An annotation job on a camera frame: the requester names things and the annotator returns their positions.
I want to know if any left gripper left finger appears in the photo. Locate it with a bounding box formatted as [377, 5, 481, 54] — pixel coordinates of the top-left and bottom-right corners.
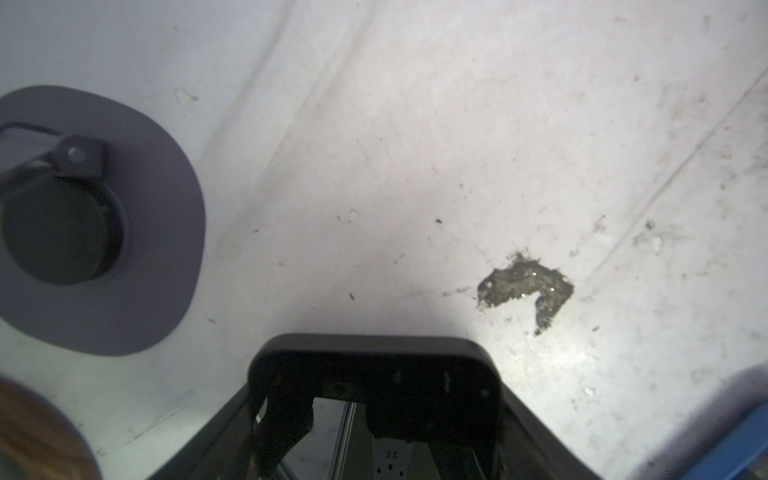
[150, 386, 250, 480]

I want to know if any phone from stand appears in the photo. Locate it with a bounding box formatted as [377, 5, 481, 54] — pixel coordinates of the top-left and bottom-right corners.
[681, 402, 767, 480]

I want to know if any grey round stand far left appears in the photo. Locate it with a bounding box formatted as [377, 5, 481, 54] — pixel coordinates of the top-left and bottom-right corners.
[1, 85, 206, 356]

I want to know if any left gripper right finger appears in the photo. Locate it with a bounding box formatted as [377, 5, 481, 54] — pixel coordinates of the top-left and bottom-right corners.
[497, 385, 599, 480]

